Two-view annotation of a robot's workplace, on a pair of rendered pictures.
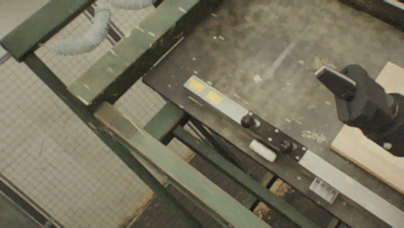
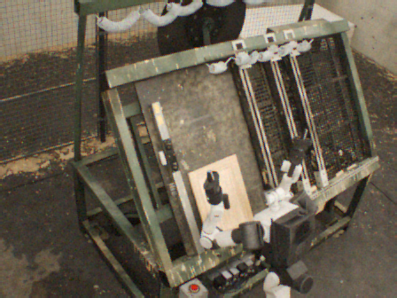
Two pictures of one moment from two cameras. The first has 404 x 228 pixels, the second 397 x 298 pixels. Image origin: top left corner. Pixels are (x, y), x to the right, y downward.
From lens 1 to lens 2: 1.71 m
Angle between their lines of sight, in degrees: 30
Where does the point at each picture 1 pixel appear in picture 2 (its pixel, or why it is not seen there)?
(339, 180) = (181, 190)
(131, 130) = (119, 112)
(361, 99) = (212, 185)
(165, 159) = (125, 136)
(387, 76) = (229, 160)
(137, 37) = (149, 66)
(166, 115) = (132, 108)
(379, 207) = (187, 207)
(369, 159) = (197, 189)
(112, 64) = (131, 74)
